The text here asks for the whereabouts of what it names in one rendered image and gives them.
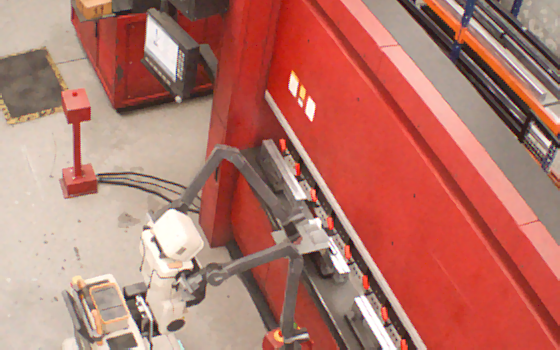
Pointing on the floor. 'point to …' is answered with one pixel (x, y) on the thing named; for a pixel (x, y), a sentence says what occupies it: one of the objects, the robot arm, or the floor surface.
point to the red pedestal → (78, 102)
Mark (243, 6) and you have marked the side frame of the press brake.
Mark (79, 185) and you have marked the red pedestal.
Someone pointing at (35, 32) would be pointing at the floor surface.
